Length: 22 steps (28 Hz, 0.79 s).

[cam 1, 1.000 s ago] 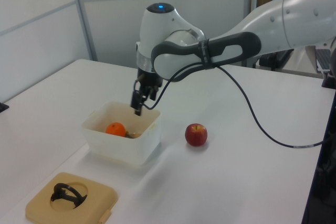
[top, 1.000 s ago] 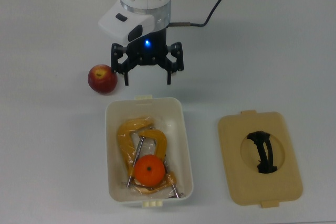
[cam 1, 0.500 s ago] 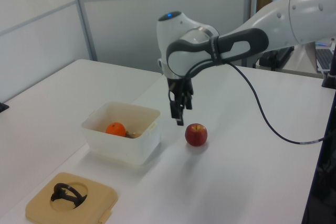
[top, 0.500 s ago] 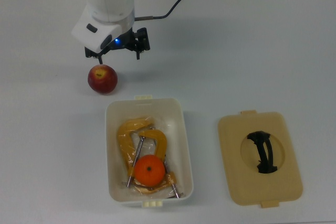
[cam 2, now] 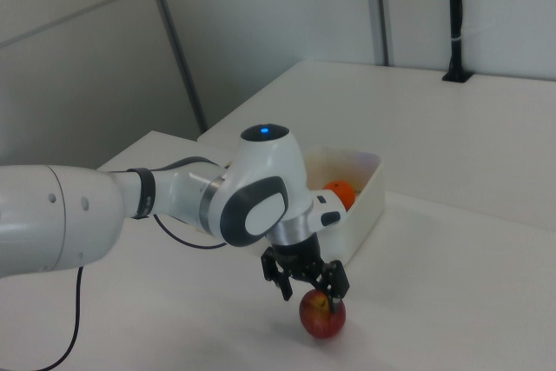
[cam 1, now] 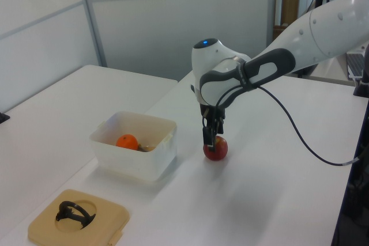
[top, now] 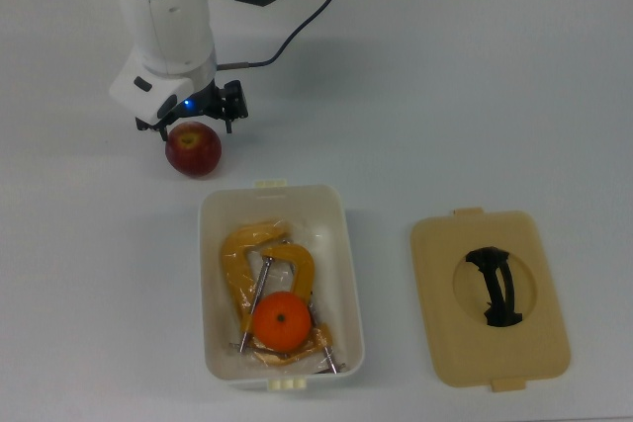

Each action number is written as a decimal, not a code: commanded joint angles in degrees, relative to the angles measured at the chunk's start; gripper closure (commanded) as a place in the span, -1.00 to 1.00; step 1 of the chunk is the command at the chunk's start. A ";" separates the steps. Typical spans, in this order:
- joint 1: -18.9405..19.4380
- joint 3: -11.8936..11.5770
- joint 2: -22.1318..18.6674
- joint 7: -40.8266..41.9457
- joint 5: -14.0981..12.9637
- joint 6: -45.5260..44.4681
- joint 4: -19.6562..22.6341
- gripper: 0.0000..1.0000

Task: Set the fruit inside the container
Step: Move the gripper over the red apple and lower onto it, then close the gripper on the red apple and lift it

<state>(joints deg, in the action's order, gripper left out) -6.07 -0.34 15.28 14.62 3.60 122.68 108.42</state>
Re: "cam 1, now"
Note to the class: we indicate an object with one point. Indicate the black object at table edge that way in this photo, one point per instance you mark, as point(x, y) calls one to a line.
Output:
point(3, 117)

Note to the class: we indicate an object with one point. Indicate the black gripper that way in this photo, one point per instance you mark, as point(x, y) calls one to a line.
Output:
point(212, 113)

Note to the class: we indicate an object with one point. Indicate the orange fruit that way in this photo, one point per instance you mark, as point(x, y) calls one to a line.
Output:
point(127, 141)

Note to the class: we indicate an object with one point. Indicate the red apple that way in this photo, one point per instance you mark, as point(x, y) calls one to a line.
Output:
point(217, 151)

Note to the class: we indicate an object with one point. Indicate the grey partition post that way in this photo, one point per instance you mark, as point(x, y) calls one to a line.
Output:
point(92, 18)

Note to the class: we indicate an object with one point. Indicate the silver laptop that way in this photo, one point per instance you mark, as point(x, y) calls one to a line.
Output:
point(356, 64)

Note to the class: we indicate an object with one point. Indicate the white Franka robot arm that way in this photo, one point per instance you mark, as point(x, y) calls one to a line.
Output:
point(288, 44)

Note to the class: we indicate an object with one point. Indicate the white plastic container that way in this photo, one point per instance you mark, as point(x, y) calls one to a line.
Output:
point(135, 162)

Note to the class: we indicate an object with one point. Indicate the black mount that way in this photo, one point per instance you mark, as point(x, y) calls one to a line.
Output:
point(363, 79)

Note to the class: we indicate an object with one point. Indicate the black vertical stand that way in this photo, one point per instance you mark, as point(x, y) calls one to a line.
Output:
point(351, 185)

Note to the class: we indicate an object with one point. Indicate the beige plastic lid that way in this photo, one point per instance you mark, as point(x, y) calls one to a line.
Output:
point(43, 228)

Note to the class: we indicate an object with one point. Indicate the brown cabinet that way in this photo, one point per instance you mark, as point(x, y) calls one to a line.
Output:
point(289, 4)

